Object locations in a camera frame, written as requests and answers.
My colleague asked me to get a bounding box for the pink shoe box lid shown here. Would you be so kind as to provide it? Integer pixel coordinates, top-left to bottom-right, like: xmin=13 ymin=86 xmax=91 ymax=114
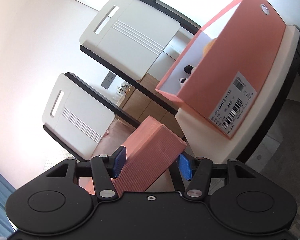
xmin=78 ymin=115 xmax=188 ymax=198

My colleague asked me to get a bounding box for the panda plush toy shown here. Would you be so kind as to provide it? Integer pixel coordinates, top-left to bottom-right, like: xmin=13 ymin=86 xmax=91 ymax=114
xmin=179 ymin=65 xmax=196 ymax=87

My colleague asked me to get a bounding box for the brown bear plush toy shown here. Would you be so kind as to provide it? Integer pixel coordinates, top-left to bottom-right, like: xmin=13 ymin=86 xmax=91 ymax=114
xmin=203 ymin=38 xmax=217 ymax=57

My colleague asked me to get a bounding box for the pink bed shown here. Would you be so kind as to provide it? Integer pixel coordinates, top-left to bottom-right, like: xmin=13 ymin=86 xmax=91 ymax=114
xmin=91 ymin=119 xmax=134 ymax=158

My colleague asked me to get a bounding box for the left white black chair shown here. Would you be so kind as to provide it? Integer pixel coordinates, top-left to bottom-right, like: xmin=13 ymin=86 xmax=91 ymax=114
xmin=42 ymin=73 xmax=140 ymax=162

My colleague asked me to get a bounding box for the white black chair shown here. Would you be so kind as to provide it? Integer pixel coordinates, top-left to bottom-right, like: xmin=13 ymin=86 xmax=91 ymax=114
xmin=79 ymin=0 xmax=203 ymax=91
xmin=42 ymin=73 xmax=140 ymax=162

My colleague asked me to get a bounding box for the wooden drawer cabinet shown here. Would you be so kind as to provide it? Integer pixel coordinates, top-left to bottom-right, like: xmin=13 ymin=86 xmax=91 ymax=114
xmin=117 ymin=81 xmax=184 ymax=138

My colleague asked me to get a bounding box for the pink shoe box base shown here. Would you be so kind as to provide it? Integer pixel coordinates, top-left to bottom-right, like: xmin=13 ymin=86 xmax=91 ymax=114
xmin=156 ymin=0 xmax=286 ymax=138

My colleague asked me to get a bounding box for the right white black chair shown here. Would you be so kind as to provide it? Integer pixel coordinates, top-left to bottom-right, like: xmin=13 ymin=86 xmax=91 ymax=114
xmin=79 ymin=0 xmax=203 ymax=91

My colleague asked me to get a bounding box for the grey wall socket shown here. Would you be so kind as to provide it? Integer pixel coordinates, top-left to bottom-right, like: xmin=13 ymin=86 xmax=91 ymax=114
xmin=101 ymin=71 xmax=116 ymax=89

